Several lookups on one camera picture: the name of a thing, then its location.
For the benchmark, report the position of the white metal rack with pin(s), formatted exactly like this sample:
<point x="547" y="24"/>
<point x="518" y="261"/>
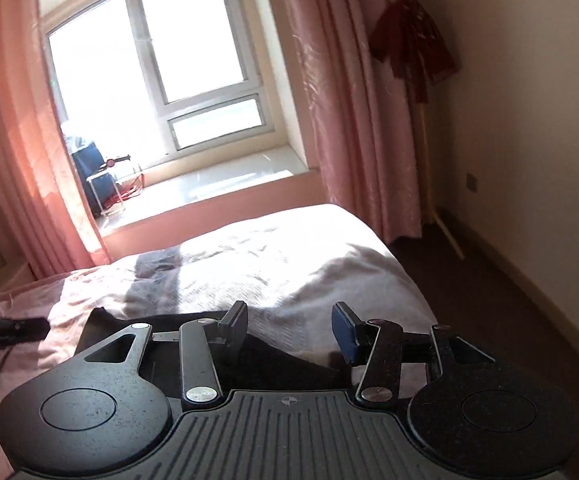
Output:
<point x="107" y="195"/>

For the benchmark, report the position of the red garment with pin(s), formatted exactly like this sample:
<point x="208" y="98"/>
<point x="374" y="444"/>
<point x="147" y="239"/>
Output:
<point x="414" y="40"/>

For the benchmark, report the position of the blue bag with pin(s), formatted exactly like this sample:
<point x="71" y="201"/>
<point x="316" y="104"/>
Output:
<point x="92" y="160"/>

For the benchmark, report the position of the wooden coat stand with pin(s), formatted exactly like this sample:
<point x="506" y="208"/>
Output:
<point x="427" y="170"/>

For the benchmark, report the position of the white window sill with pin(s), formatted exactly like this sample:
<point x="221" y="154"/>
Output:
<point x="209" y="180"/>

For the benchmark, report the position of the pink bed blanket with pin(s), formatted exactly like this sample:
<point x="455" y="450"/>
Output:
<point x="269" y="260"/>

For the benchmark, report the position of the black garment with white collar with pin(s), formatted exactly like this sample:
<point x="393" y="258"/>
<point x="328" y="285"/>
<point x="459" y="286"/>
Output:
<point x="279" y="360"/>

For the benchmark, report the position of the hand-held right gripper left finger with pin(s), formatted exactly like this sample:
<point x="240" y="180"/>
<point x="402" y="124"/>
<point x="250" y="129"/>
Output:
<point x="234" y="332"/>

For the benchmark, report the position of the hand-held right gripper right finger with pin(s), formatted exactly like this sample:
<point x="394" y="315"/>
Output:
<point x="347" y="335"/>

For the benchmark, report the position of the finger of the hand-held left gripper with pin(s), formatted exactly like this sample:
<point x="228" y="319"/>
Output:
<point x="27" y="329"/>

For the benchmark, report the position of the white framed window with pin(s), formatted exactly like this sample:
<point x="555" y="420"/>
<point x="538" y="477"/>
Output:
<point x="169" y="50"/>

